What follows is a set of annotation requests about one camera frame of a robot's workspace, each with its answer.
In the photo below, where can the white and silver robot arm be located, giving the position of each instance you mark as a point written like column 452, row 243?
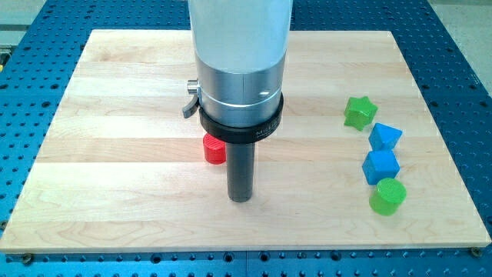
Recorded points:
column 240, row 48

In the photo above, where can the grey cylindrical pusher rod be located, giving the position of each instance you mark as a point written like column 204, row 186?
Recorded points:
column 240, row 171

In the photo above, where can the red cylinder block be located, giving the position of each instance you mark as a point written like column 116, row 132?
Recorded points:
column 214, row 150

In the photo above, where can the light wooden board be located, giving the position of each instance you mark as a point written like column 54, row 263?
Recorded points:
column 121, row 170

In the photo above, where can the green star block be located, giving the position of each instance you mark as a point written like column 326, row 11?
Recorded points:
column 359, row 112

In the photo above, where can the blue triangular prism block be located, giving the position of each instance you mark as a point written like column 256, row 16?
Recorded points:
column 384, row 137

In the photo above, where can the blue cube block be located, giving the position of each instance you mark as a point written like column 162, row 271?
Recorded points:
column 379, row 165

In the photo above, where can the green cylinder block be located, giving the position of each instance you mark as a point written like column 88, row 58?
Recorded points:
column 387, row 197

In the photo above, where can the blue perforated metal table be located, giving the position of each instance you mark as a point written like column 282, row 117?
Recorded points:
column 38, row 72

